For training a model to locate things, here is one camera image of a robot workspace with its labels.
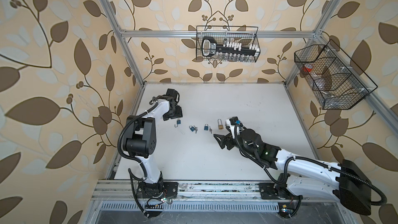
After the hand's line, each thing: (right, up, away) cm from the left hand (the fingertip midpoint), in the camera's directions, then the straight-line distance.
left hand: (176, 114), depth 95 cm
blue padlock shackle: (+19, -8, +1) cm, 20 cm away
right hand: (+26, -7, -19) cm, 33 cm away
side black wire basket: (+81, +17, -22) cm, 86 cm away
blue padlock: (+1, -6, +4) cm, 7 cm away
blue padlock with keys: (+10, -9, +1) cm, 13 cm away
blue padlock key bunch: (+12, -9, +1) cm, 15 cm away
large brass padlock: (+27, -8, +1) cm, 29 cm away
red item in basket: (+76, +27, -8) cm, 81 cm away
